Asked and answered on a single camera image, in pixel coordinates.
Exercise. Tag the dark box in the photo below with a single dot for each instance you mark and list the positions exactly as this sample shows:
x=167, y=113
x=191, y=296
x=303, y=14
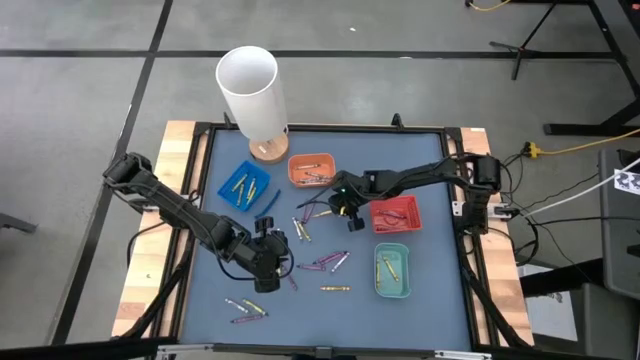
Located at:
x=600, y=325

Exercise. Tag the black frame bracket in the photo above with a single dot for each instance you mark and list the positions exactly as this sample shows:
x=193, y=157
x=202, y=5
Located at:
x=228, y=121
x=398, y=121

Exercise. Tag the round wooden lamp base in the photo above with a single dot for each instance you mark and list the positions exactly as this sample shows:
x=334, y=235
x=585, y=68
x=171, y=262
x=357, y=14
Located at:
x=270, y=150

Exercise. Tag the white cylindrical lamp shade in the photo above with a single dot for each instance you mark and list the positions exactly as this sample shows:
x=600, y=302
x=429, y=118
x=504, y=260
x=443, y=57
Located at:
x=255, y=100

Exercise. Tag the blue plastic basket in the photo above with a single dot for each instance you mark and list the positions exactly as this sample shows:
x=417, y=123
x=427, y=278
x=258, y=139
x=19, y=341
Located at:
x=225, y=192

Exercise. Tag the red plastic basket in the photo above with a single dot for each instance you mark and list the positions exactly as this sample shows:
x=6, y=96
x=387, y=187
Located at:
x=410, y=225

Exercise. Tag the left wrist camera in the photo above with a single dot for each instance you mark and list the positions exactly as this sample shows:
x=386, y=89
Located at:
x=264, y=225

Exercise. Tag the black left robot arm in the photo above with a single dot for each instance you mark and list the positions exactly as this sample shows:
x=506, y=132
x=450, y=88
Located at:
x=170, y=210

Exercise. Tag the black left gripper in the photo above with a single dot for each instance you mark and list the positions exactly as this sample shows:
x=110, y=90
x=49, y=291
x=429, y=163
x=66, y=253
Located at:
x=265, y=255

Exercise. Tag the grey cabinet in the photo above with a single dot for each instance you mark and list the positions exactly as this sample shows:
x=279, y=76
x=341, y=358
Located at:
x=620, y=240

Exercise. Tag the black table frame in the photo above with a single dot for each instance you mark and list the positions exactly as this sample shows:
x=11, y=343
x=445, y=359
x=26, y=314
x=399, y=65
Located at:
x=350, y=128

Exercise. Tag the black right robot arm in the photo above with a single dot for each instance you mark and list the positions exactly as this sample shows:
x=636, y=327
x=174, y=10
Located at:
x=425, y=175

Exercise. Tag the white crayon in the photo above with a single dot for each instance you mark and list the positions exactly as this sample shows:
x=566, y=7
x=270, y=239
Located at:
x=322, y=179
x=307, y=166
x=307, y=182
x=297, y=228
x=314, y=175
x=236, y=305
x=340, y=262

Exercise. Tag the yellow crayon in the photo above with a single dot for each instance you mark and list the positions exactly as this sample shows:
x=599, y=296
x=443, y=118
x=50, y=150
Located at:
x=391, y=269
x=335, y=288
x=322, y=214
x=378, y=274

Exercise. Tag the black tripod stand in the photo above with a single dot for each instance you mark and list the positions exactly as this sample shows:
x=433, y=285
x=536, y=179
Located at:
x=521, y=50

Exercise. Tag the teal plastic bin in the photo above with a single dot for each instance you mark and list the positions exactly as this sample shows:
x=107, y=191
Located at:
x=400, y=285

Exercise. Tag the grey furniture foot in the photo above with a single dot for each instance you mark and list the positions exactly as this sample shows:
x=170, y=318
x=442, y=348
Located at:
x=17, y=223

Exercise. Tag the orange plastic bin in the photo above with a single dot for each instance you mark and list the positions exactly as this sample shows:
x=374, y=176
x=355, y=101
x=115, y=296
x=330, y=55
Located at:
x=327, y=162

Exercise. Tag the light wooden side board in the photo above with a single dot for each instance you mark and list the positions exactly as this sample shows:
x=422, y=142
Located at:
x=500, y=260
x=145, y=280

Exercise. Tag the black and white marker tag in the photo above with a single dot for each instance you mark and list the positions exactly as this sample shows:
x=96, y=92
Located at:
x=627, y=181

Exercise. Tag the yellow-green crayon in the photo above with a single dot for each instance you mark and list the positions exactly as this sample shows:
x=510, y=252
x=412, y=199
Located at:
x=251, y=196
x=242, y=194
x=305, y=231
x=251, y=183
x=240, y=182
x=255, y=307

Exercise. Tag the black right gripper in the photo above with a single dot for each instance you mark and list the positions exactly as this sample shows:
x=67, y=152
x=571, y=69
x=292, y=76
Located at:
x=350, y=197

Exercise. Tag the yellow power plug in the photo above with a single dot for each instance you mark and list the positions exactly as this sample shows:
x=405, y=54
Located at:
x=531, y=149

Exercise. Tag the blue plastic strip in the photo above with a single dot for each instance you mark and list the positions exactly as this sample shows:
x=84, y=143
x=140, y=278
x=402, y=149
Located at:
x=268, y=204

